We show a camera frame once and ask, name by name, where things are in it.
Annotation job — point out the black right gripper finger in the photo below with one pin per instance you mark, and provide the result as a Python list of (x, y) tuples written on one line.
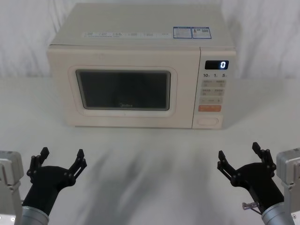
[(266, 157), (228, 170)]

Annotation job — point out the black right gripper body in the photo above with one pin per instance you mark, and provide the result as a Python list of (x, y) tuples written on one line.
[(257, 180)]

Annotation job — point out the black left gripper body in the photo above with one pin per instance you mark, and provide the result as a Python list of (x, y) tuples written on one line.
[(47, 180)]

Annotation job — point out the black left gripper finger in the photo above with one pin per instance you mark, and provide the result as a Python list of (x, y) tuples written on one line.
[(78, 167), (35, 161)]

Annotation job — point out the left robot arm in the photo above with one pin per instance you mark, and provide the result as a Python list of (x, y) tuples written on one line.
[(9, 168)]

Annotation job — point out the white table cloth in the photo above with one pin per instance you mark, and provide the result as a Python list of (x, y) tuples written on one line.
[(150, 164)]

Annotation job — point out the oven control panel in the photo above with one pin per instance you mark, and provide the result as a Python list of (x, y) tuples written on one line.
[(212, 93)]

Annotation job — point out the cream microwave oven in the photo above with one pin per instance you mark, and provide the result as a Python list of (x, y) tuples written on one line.
[(131, 56)]

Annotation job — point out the white curtain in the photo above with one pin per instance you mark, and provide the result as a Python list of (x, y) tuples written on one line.
[(23, 35)]

